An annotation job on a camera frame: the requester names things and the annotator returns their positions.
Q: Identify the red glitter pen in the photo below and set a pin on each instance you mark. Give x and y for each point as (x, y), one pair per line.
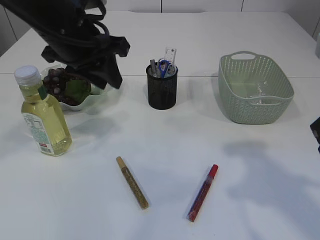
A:
(202, 193)

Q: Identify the blue scissors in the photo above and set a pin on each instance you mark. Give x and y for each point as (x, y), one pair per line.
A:
(166, 68)

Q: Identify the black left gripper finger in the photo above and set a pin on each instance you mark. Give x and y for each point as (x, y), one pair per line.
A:
(108, 72)
(93, 78)

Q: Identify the yellow drink bottle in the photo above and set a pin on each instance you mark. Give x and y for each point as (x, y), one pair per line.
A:
(42, 113)

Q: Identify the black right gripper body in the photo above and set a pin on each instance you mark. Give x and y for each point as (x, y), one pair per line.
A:
(315, 128)

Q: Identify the gold glitter pen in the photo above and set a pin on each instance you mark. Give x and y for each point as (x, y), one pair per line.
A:
(137, 192)

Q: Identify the black mesh pen holder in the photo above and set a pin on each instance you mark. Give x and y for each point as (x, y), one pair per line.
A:
(161, 92)

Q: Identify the silver glitter pen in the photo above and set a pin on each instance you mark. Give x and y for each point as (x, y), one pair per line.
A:
(154, 69)

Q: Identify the clear plastic ruler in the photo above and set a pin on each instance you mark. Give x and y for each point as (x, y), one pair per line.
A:
(170, 54)

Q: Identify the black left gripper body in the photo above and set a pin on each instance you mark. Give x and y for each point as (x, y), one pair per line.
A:
(83, 54)

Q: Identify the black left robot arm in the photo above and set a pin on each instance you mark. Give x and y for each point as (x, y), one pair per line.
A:
(75, 36)

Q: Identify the pale green wavy plate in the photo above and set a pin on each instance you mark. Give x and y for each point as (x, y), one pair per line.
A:
(96, 93)

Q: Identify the purple grapes with leaf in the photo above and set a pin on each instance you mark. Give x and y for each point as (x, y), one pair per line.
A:
(66, 87)

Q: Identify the green woven plastic basket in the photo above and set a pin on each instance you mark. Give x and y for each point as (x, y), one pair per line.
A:
(233, 78)

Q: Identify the clear plastic sheet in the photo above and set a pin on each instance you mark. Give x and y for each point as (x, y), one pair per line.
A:
(256, 91)

